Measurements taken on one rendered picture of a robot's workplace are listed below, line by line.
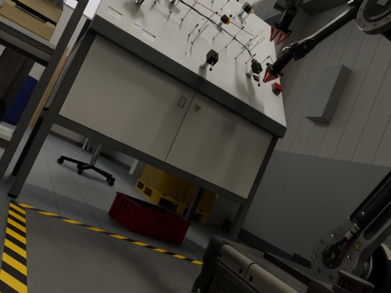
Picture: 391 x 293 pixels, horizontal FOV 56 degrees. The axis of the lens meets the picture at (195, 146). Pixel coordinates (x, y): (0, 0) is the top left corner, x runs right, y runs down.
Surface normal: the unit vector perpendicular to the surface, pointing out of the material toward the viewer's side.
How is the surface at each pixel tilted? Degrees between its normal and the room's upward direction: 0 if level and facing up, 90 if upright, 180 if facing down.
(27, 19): 90
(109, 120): 90
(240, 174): 90
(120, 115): 90
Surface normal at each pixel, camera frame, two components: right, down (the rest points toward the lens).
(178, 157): 0.43, 0.09
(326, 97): -0.83, -0.40
